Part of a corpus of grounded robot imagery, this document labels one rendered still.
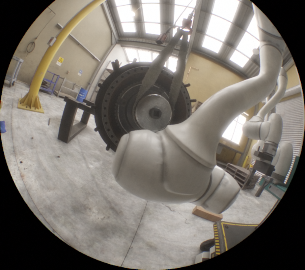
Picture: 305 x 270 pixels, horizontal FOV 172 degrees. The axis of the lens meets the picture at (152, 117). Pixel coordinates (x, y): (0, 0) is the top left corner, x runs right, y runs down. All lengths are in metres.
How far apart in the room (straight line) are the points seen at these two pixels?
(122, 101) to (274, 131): 0.75
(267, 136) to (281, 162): 0.29
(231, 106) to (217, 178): 0.14
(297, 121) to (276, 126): 5.26
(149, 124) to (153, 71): 0.21
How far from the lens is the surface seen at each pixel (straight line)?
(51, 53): 2.68
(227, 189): 0.23
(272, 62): 0.39
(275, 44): 0.46
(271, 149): 0.58
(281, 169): 0.83
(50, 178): 1.11
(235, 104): 0.16
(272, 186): 0.81
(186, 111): 0.50
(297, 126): 5.76
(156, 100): 0.37
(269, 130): 0.60
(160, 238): 1.01
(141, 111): 0.36
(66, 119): 1.58
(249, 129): 0.67
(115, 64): 0.45
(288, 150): 0.85
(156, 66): 0.43
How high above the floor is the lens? 0.82
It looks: 1 degrees up
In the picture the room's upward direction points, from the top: 24 degrees clockwise
